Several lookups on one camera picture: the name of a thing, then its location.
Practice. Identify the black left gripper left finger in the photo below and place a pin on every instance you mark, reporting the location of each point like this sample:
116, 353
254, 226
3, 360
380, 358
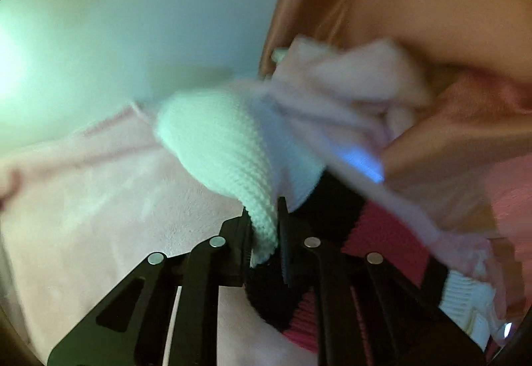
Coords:
165, 310

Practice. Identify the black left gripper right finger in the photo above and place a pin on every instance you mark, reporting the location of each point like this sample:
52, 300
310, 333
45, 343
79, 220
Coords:
359, 289

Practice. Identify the pink curtain with tan hem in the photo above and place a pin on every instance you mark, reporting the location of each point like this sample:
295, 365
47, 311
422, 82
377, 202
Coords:
467, 160

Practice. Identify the white red black knit sweater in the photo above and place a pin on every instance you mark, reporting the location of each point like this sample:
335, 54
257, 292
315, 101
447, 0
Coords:
259, 142

